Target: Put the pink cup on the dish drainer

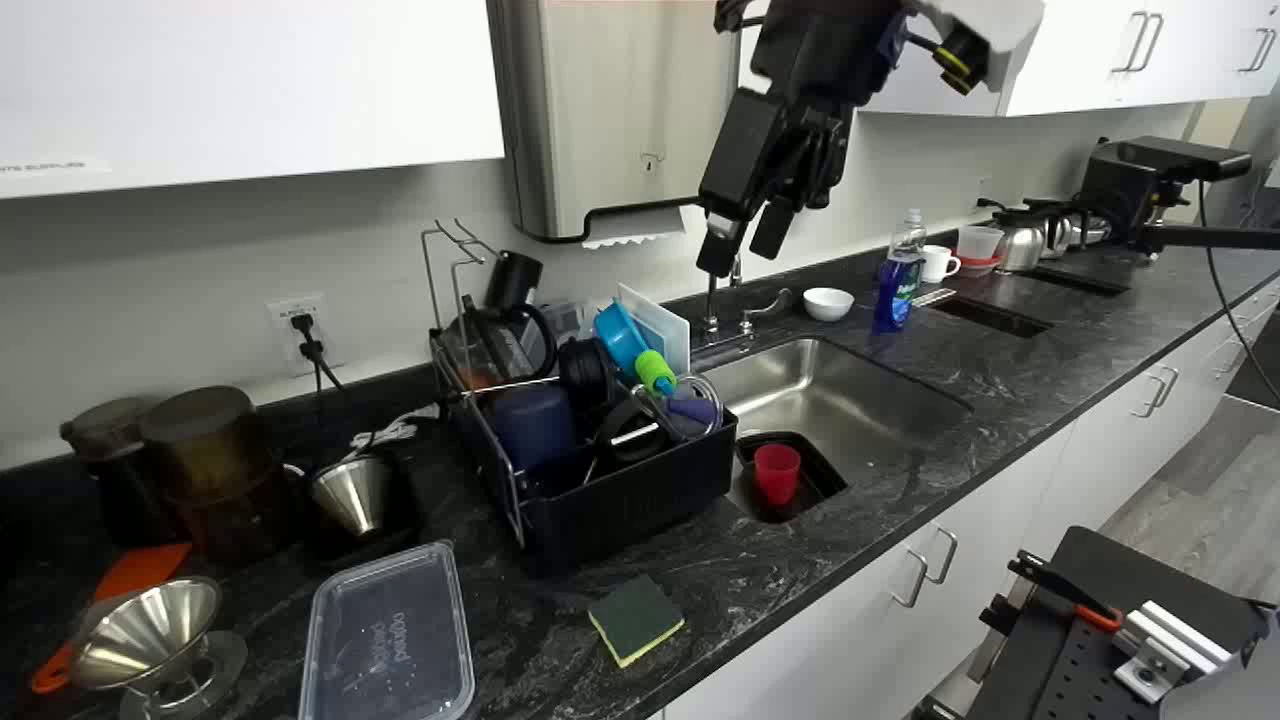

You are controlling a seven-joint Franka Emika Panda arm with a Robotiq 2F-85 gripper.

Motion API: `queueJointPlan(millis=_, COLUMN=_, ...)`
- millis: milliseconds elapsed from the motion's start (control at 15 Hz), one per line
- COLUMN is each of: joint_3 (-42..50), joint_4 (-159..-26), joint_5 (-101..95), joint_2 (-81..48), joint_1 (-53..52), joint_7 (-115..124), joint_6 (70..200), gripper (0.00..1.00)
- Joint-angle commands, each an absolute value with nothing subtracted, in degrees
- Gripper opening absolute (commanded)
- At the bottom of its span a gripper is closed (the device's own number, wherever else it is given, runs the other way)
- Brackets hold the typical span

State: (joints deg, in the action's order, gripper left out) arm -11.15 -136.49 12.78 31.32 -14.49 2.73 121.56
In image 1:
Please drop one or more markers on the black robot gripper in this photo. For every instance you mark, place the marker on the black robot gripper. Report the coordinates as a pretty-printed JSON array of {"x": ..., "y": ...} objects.
[{"x": 783, "y": 148}]

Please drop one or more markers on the red plastic cup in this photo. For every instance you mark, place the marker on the red plastic cup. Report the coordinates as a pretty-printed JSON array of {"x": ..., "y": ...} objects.
[{"x": 778, "y": 474}]

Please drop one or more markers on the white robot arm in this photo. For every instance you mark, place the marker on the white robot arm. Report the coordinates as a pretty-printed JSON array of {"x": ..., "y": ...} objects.
[{"x": 955, "y": 41}]

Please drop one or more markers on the blue dish soap bottle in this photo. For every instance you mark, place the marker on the blue dish soap bottle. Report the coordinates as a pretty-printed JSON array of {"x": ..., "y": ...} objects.
[{"x": 899, "y": 274}]

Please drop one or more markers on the black dish drainer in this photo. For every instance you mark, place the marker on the black dish drainer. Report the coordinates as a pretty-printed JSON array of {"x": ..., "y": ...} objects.
[{"x": 641, "y": 460}]

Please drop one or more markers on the dark blue cup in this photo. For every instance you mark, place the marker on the dark blue cup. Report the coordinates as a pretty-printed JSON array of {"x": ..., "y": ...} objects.
[{"x": 532, "y": 424}]

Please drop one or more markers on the small white bowl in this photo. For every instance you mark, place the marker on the small white bowl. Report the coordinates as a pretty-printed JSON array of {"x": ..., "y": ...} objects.
[{"x": 827, "y": 303}]

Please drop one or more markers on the green blue bottle brush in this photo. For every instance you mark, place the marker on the green blue bottle brush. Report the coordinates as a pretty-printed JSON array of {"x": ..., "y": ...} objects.
[{"x": 654, "y": 375}]

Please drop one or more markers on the steel paper towel dispenser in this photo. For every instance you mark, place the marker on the steel paper towel dispenser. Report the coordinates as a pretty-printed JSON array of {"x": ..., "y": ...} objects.
[{"x": 604, "y": 104}]

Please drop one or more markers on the white mug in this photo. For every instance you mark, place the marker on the white mug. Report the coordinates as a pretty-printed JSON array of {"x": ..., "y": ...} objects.
[{"x": 939, "y": 262}]

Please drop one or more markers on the stainless steel sink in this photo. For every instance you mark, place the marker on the stainless steel sink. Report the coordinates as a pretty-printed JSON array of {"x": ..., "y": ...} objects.
[{"x": 852, "y": 421}]

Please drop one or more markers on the steel kettle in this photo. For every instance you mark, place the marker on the steel kettle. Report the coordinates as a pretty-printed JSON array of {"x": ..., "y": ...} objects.
[{"x": 1022, "y": 247}]

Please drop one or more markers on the green yellow sponge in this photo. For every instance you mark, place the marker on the green yellow sponge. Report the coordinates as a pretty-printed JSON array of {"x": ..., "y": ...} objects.
[{"x": 632, "y": 617}]

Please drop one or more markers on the small steel funnel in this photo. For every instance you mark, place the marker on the small steel funnel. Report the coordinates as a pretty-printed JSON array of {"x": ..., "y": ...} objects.
[{"x": 354, "y": 492}]

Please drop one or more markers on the black equipment with orange tool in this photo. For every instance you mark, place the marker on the black equipment with orange tool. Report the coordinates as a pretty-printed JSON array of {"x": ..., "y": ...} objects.
[{"x": 1110, "y": 633}]

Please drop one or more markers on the clear plastic container lid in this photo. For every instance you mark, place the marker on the clear plastic container lid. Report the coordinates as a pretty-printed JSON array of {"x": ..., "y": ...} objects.
[{"x": 388, "y": 642}]

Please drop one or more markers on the dark brown canister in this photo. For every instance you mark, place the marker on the dark brown canister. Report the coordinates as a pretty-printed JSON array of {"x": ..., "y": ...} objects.
[{"x": 221, "y": 474}]

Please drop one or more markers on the dark lidded jar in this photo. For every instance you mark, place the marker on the dark lidded jar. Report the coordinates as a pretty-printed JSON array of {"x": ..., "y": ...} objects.
[{"x": 104, "y": 441}]

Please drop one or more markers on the orange spatula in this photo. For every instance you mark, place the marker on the orange spatula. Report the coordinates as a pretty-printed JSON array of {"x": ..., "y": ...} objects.
[{"x": 124, "y": 574}]

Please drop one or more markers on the steel cone funnel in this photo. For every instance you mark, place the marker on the steel cone funnel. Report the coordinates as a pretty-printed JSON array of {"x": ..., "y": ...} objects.
[{"x": 146, "y": 633}]

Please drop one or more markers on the black camera on stand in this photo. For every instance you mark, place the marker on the black camera on stand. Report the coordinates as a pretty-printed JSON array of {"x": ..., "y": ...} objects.
[{"x": 1125, "y": 192}]

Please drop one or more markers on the wall power outlet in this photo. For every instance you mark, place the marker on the wall power outlet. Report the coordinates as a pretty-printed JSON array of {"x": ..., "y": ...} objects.
[{"x": 295, "y": 321}]

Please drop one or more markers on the white wall cabinet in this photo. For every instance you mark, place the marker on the white wall cabinet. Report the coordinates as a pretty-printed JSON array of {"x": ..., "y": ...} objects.
[{"x": 150, "y": 95}]

